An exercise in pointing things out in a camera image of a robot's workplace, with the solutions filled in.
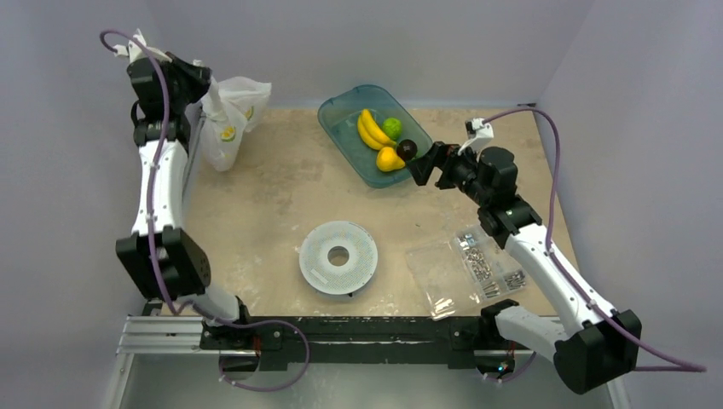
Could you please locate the clear plastic screw box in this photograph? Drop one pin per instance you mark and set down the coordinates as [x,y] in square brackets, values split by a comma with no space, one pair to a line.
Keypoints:
[462,273]

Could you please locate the teal plastic tray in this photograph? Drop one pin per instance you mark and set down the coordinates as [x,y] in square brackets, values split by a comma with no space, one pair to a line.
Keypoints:
[338,117]

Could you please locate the dark purple fake plum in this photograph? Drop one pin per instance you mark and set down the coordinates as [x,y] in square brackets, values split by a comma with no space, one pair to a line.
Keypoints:
[407,150]

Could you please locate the yellow fake banana bunch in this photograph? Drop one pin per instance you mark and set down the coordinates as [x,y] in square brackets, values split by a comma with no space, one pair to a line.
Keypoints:
[370,133]

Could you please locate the green fake lime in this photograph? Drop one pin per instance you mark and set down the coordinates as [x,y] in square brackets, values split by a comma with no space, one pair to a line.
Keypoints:
[392,127]

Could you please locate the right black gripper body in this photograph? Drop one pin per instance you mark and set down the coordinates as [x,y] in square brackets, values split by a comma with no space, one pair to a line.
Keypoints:
[437,164]

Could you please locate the white plastic bag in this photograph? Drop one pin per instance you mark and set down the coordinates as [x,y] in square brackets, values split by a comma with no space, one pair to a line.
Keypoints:
[230,109]

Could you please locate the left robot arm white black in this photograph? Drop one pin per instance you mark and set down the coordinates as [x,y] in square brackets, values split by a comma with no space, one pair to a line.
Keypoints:
[161,258]

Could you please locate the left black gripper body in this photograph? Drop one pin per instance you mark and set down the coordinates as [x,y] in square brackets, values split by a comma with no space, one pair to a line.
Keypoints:
[188,87]

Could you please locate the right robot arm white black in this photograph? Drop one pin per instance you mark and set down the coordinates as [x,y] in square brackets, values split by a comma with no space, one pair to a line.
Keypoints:
[593,342]

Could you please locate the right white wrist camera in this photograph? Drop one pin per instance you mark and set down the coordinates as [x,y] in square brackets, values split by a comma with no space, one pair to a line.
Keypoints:
[479,134]

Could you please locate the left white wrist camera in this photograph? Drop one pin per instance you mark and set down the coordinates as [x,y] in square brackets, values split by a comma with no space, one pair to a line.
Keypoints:
[137,49]

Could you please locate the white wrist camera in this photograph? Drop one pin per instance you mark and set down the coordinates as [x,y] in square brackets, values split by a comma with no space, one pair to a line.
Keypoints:
[137,49]
[479,134]

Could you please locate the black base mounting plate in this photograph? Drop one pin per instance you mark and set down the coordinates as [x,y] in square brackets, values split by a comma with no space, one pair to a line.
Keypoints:
[274,343]

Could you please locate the yellow fake pear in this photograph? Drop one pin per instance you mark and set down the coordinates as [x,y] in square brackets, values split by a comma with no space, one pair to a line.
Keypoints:
[388,160]

